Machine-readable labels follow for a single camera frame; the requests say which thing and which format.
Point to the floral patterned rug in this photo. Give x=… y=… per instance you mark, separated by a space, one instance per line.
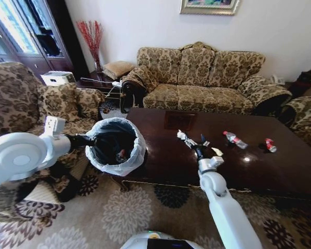
x=124 y=215

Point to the red-brown trash item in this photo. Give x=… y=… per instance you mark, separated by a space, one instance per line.
x=122 y=153

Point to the floral armchair with cushion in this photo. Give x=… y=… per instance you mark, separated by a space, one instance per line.
x=20 y=98

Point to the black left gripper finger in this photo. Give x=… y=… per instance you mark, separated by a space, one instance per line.
x=93 y=141

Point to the dark wooden coffee table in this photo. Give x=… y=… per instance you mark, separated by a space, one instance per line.
x=248 y=168

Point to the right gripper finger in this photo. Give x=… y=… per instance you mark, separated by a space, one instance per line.
x=189 y=142
x=203 y=141

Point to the trash bin with white bag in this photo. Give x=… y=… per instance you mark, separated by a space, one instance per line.
x=134 y=153

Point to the dark wooden glass cabinet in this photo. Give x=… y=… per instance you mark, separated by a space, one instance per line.
x=41 y=33

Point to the red branches in vase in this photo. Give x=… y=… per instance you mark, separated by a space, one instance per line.
x=93 y=39

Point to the clear plastic bottle red label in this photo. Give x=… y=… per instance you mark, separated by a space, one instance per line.
x=234 y=140

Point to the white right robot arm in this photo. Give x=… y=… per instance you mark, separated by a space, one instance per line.
x=222 y=197

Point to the floral three-seat sofa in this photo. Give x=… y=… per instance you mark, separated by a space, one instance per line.
x=196 y=85

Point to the white box appliance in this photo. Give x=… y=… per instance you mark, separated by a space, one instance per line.
x=57 y=77

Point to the white paper ball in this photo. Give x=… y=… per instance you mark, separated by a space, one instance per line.
x=181 y=134

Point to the crushed red can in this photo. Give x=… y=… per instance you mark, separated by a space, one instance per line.
x=270 y=145

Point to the flat white paper scrap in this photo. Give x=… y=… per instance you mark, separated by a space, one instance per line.
x=217 y=151

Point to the framed wall picture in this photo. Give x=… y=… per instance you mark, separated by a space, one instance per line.
x=209 y=5

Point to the tan square cushion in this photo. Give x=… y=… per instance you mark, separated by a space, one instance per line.
x=117 y=68

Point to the white robot front shell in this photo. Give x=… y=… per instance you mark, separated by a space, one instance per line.
x=160 y=240

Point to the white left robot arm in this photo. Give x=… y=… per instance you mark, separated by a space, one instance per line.
x=20 y=155

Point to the black bulky object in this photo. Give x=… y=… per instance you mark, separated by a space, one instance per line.
x=307 y=77

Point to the dark wooden side table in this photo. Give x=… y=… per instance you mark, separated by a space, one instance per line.
x=93 y=81

